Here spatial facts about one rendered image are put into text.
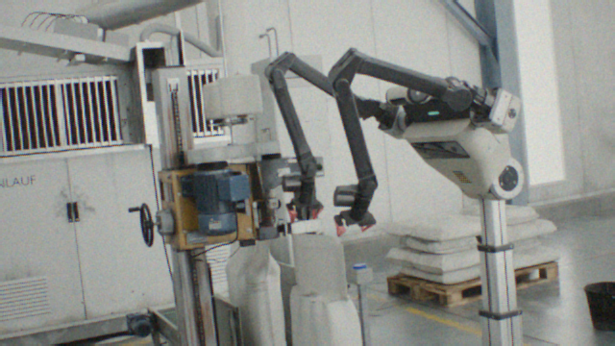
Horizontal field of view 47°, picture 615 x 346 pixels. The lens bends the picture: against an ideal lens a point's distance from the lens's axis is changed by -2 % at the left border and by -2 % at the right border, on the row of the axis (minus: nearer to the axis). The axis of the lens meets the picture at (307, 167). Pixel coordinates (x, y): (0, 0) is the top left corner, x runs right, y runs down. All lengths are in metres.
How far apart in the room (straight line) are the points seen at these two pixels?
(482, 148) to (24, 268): 3.85
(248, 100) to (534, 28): 7.01
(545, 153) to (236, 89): 7.01
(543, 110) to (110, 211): 5.79
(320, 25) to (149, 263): 3.34
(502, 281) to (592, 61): 7.53
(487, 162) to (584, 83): 7.49
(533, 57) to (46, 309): 6.47
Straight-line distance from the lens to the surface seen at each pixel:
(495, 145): 2.55
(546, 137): 9.43
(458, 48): 8.65
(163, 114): 2.91
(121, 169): 5.59
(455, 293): 5.63
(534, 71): 9.37
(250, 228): 2.97
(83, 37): 5.33
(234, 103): 2.75
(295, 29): 7.58
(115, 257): 5.62
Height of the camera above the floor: 1.45
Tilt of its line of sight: 3 degrees down
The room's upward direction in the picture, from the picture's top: 6 degrees counter-clockwise
